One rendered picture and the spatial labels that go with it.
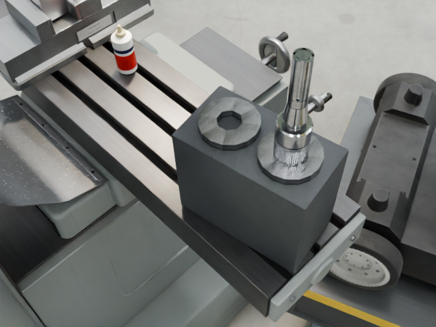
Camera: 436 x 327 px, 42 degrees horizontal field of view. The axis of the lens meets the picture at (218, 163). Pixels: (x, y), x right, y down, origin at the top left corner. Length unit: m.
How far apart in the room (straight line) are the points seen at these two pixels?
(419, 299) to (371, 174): 0.33
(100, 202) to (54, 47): 0.32
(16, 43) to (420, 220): 0.96
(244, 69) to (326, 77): 1.04
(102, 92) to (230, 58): 0.44
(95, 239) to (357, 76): 1.55
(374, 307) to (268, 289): 0.61
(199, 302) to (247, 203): 0.86
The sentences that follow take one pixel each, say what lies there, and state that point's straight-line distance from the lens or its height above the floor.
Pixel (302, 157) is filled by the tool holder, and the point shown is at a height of 1.12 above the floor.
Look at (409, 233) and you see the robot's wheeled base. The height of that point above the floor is 0.57.
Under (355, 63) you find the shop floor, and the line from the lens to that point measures 2.53.
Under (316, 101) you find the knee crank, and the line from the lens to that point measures 1.65.
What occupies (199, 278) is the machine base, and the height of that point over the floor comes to 0.20.
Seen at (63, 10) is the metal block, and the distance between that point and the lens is 1.20.
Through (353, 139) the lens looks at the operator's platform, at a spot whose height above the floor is 0.40.
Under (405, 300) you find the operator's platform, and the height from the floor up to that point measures 0.40.
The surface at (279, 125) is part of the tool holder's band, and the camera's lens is 0.71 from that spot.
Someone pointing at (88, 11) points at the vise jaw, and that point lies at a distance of 1.19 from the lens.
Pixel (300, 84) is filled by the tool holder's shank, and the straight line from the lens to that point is 0.65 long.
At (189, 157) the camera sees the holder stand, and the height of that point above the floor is 1.06.
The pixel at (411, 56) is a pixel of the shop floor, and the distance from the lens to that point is 2.62.
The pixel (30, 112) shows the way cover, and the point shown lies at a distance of 1.24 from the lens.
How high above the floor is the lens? 1.71
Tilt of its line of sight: 54 degrees down
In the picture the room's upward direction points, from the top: 2 degrees counter-clockwise
